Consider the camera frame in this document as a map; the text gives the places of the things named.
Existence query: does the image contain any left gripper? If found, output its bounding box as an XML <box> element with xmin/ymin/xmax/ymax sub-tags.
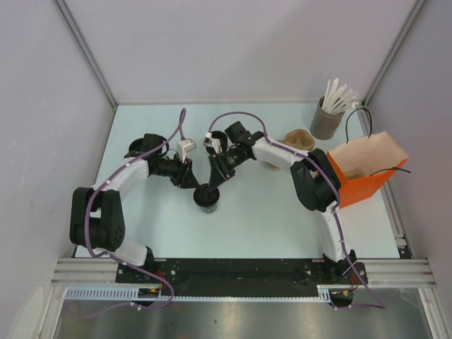
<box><xmin>153</xmin><ymin>153</ymin><xmax>199</xmax><ymax>189</ymax></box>

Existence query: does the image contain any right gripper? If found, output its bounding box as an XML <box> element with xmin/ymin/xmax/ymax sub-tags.
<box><xmin>208</xmin><ymin>149</ymin><xmax>249</xmax><ymax>192</ymax></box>

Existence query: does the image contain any black plastic cup lid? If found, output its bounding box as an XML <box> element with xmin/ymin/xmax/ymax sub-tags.
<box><xmin>193</xmin><ymin>184</ymin><xmax>222</xmax><ymax>207</ymax></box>

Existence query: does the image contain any dark takeout coffee cup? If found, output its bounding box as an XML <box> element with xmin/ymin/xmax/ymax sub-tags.
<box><xmin>193</xmin><ymin>184</ymin><xmax>222</xmax><ymax>215</ymax></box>

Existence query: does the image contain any orange paper bag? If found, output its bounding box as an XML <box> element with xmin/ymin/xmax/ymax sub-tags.
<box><xmin>327</xmin><ymin>125</ymin><xmax>408</xmax><ymax>208</ymax></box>

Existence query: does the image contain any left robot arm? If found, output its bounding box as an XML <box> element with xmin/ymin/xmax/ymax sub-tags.
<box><xmin>69</xmin><ymin>133</ymin><xmax>199</xmax><ymax>283</ymax></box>

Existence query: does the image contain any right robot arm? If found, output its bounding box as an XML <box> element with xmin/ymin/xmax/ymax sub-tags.
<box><xmin>203</xmin><ymin>121</ymin><xmax>367</xmax><ymax>285</ymax></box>

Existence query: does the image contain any grey straw holder cup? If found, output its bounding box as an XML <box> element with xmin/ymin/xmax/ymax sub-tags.
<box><xmin>309</xmin><ymin>97</ymin><xmax>345</xmax><ymax>141</ymax></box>

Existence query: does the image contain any white straws bundle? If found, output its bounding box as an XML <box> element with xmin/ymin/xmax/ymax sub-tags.
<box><xmin>321</xmin><ymin>78</ymin><xmax>359</xmax><ymax>115</ymax></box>

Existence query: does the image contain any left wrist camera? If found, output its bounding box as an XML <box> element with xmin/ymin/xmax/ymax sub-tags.
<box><xmin>176</xmin><ymin>138</ymin><xmax>196</xmax><ymax>163</ymax></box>

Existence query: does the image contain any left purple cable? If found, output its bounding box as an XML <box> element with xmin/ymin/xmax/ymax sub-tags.
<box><xmin>69</xmin><ymin>107</ymin><xmax>187</xmax><ymax>321</ymax></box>

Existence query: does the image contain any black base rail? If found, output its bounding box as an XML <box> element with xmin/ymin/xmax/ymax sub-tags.
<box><xmin>116</xmin><ymin>257</ymin><xmax>368</xmax><ymax>297</ymax></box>

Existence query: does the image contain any white cable duct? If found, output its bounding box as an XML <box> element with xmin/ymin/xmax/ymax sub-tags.
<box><xmin>66</xmin><ymin>285</ymin><xmax>335</xmax><ymax>303</ymax></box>

